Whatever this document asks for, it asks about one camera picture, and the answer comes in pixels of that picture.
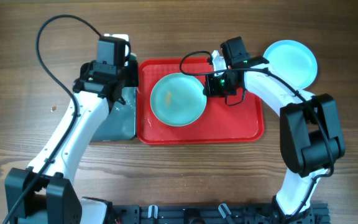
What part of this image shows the mint green plate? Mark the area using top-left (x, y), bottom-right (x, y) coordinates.
top-left (150, 73), bottom-right (207, 127)

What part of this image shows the light blue plate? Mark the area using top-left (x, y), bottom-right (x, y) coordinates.
top-left (263, 40), bottom-right (318, 89)

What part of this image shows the yellow green sponge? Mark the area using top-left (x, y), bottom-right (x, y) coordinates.
top-left (129, 53), bottom-right (137, 60)

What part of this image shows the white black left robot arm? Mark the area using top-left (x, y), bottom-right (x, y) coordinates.
top-left (4, 60), bottom-right (139, 223)

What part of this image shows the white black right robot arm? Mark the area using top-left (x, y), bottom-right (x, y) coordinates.
top-left (207, 55), bottom-right (345, 223)

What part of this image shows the red plastic tray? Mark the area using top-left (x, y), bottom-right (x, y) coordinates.
top-left (136, 58), bottom-right (264, 145)

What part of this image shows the black water tray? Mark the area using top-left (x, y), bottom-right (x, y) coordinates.
top-left (91, 87), bottom-right (137, 141)

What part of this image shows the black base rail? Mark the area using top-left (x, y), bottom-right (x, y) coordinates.
top-left (104, 202), bottom-right (331, 224)

